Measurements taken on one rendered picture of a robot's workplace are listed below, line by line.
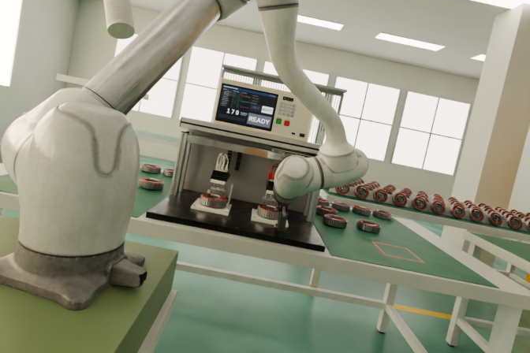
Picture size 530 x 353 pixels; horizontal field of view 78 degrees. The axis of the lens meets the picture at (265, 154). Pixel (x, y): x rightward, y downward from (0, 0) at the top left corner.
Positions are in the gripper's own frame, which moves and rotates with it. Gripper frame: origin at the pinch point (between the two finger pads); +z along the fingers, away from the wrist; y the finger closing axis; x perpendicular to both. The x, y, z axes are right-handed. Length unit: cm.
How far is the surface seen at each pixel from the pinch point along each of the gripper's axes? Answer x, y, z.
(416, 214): -121, 30, 111
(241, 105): 15.2, 46.9, 0.5
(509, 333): -84, -44, 3
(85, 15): 369, 574, 453
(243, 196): 12.7, 15.1, 32.4
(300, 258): -6.4, -19.9, -8.1
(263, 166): 3.6, 28.0, 24.3
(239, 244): 14.7, -15.5, -8.8
